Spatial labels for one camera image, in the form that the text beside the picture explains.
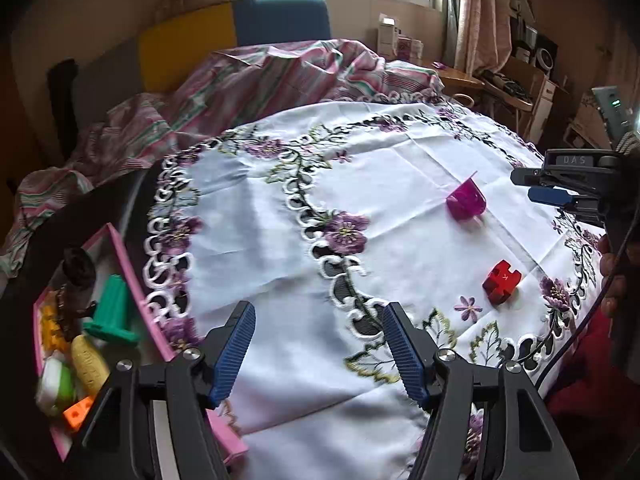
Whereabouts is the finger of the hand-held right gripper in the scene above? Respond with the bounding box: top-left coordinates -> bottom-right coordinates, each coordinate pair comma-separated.
527,186 -> 577,207
510,167 -> 548,187

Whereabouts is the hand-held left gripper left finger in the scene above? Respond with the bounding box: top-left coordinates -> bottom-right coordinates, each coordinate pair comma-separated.
65,301 -> 257,480

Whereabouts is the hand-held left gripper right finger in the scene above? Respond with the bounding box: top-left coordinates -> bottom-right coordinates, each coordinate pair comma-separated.
382,302 -> 581,480

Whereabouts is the magenta plastic piece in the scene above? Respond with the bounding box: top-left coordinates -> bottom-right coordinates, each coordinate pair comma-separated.
446,171 -> 488,223

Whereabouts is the pink cardboard box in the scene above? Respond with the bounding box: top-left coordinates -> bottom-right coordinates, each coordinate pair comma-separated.
32,222 -> 248,466

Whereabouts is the green plastic piece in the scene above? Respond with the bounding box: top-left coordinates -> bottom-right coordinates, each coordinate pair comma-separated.
82,274 -> 138,345

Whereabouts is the cream oval plastic piece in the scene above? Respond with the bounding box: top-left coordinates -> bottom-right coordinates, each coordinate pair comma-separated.
70,334 -> 111,396

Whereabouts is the orange plastic block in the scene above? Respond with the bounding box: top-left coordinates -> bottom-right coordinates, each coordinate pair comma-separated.
62,395 -> 96,432

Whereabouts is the brown wooden massager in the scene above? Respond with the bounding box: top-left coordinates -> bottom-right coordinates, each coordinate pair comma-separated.
50,285 -> 98,341

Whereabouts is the black lidded jar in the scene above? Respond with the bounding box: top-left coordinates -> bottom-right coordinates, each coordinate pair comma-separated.
62,247 -> 97,288

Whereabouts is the white green paper punch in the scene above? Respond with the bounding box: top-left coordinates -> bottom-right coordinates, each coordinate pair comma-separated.
35,352 -> 76,417

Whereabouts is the yellow orange plastic clip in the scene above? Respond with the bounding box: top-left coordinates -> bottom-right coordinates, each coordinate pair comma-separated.
40,302 -> 68,353

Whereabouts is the person's right hand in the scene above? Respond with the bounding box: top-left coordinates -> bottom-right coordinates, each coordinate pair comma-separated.
597,235 -> 628,318

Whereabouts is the red plastic block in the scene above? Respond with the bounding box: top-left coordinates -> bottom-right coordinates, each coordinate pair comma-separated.
481,260 -> 522,306

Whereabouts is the wooden nightstand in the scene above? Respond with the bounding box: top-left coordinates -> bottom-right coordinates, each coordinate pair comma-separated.
420,57 -> 536,131

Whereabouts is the white round fan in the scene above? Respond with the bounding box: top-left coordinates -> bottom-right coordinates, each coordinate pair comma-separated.
532,37 -> 560,73

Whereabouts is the white embroidered tablecloth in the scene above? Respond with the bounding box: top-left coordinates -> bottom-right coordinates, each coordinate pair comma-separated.
142,95 -> 608,480

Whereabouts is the pink carton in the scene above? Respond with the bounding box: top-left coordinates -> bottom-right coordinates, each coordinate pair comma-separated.
395,36 -> 425,61

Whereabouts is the red clothing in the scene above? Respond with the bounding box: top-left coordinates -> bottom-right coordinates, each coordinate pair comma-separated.
542,305 -> 640,480

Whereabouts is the white carton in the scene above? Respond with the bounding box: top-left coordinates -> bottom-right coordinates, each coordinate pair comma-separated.
376,12 -> 401,58

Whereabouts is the pink striped blanket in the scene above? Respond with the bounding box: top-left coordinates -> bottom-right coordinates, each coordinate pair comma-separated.
0,37 -> 446,281

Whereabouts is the grey yellow blue headboard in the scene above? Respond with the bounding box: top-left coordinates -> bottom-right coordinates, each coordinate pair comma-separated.
70,0 -> 333,111

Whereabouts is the black cable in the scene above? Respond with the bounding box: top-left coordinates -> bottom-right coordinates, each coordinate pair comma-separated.
535,200 -> 640,393

